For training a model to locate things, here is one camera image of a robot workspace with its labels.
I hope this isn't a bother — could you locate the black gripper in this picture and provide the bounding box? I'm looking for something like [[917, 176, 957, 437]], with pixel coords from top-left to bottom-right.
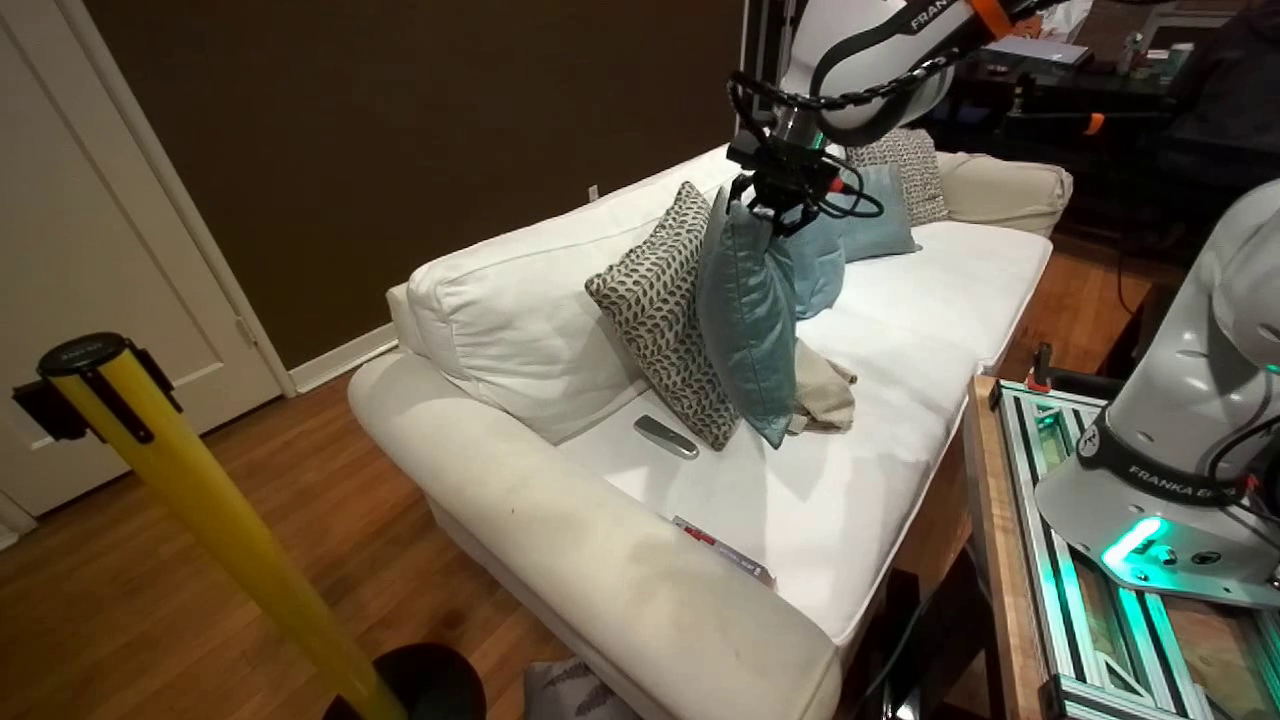
[[731, 99, 850, 224]]

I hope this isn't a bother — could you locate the light blue square pillow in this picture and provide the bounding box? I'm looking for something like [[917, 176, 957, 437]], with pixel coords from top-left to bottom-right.
[[768, 160, 925, 323], [693, 189, 808, 452]]

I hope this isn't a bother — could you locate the grey speckled pillow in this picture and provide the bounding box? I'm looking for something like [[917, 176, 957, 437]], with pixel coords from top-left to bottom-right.
[[850, 124, 957, 228]]

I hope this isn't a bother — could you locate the leaf patterned grey pillow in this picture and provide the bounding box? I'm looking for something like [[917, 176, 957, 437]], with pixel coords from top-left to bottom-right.
[[581, 176, 745, 456]]

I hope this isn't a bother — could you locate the crumpled beige cloth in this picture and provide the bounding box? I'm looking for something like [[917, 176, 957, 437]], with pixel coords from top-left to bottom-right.
[[789, 338, 860, 441]]

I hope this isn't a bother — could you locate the grey remote control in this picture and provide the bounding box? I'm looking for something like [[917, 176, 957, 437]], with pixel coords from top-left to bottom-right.
[[630, 409, 703, 463]]

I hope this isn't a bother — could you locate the white sofa back cushion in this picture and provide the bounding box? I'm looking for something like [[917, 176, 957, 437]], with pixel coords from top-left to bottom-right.
[[385, 141, 745, 448]]

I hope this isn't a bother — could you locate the white fabric sofa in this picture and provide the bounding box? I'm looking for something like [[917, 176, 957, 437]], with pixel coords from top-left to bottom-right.
[[343, 141, 1081, 720]]

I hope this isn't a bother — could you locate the dark cluttered desk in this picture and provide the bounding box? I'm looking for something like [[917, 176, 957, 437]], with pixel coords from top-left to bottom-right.
[[932, 0, 1280, 262]]

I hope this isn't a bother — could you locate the grey cloth on floor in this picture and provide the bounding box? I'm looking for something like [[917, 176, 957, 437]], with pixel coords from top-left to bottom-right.
[[519, 656, 644, 720]]

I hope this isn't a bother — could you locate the black round stanchion base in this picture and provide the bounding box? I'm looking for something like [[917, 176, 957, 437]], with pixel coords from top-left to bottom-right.
[[322, 641, 494, 720]]

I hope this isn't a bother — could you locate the white panel door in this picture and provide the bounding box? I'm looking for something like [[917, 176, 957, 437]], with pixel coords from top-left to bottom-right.
[[0, 0, 290, 527]]

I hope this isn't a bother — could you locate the orange arm strap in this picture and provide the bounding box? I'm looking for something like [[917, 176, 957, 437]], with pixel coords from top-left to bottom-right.
[[964, 0, 1019, 42]]

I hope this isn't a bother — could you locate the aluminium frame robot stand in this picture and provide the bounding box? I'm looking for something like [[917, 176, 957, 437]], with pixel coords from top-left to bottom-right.
[[957, 366, 1280, 720]]

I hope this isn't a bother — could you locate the yellow stanchion post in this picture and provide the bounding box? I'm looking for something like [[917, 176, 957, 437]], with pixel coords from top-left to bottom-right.
[[12, 326, 413, 720]]

